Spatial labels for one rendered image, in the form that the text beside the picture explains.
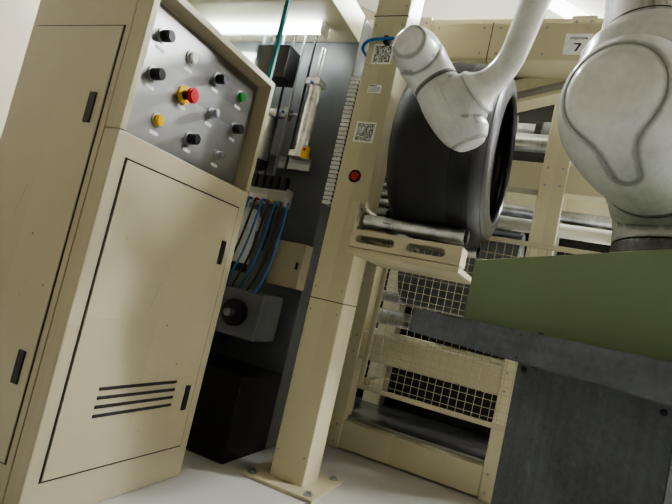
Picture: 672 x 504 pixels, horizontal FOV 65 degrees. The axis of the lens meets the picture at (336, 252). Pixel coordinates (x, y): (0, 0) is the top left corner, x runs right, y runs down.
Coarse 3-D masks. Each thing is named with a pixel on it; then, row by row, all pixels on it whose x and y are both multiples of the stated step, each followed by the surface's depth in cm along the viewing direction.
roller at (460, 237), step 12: (372, 216) 169; (372, 228) 169; (384, 228) 167; (396, 228) 165; (408, 228) 163; (420, 228) 162; (432, 228) 160; (444, 228) 159; (456, 228) 159; (444, 240) 160; (456, 240) 158; (468, 240) 159
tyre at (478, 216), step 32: (480, 64) 162; (512, 96) 168; (416, 128) 153; (512, 128) 185; (416, 160) 154; (448, 160) 149; (480, 160) 148; (512, 160) 190; (416, 192) 157; (448, 192) 153; (480, 192) 152; (448, 224) 160; (480, 224) 160
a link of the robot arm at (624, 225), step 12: (612, 204) 74; (612, 216) 77; (624, 216) 74; (636, 216) 72; (612, 228) 80; (624, 228) 76; (636, 228) 74; (648, 228) 72; (660, 228) 71; (612, 240) 79
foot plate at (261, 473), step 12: (252, 468) 174; (264, 468) 180; (264, 480) 169; (276, 480) 171; (324, 480) 182; (336, 480) 183; (288, 492) 165; (300, 492) 166; (312, 492) 168; (324, 492) 171
